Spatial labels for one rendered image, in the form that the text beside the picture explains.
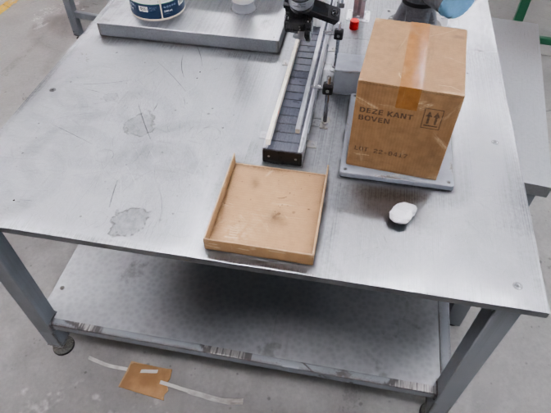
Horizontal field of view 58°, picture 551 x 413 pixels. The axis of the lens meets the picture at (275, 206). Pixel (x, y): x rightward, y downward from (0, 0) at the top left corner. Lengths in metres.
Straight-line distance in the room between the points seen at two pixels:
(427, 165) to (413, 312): 0.69
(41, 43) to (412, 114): 3.02
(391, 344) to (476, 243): 0.62
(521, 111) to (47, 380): 1.87
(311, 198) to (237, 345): 0.66
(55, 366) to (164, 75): 1.15
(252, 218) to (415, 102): 0.48
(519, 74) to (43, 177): 1.52
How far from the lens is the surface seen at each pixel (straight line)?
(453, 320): 2.10
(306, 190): 1.31
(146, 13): 1.97
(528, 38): 2.12
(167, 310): 1.84
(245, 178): 1.34
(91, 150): 1.52
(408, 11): 1.85
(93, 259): 2.04
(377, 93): 1.21
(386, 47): 1.33
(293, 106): 1.50
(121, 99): 1.68
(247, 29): 1.87
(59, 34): 3.92
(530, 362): 2.17
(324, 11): 1.57
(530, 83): 1.87
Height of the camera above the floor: 1.79
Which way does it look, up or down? 49 degrees down
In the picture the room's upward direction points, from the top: straight up
